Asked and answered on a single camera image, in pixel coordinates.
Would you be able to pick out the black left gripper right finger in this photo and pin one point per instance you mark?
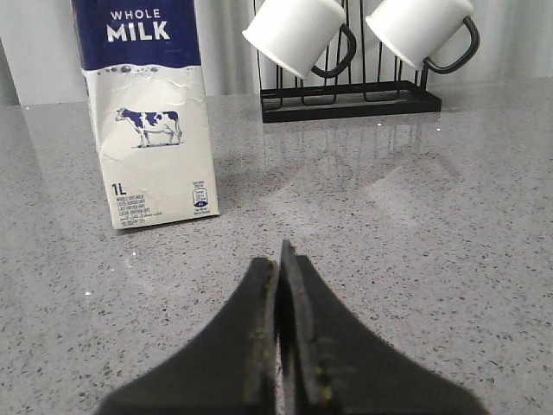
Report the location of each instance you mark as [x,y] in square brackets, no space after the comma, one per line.
[333,364]

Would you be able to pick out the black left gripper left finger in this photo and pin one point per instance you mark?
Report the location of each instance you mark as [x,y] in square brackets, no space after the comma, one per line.
[228,368]

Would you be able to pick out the blue white milk carton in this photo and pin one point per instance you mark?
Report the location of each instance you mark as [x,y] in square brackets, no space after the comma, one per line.
[145,87]

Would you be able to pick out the white enamel mug left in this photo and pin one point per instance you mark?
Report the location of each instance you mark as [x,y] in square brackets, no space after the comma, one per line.
[294,34]

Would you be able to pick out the white enamel mug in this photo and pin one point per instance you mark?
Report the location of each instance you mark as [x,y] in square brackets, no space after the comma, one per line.
[414,30]
[294,34]

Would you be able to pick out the white enamel mug right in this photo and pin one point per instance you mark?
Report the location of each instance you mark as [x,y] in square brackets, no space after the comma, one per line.
[414,30]

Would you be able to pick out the black wire mug rack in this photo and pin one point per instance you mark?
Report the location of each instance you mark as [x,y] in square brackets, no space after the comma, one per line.
[376,82]

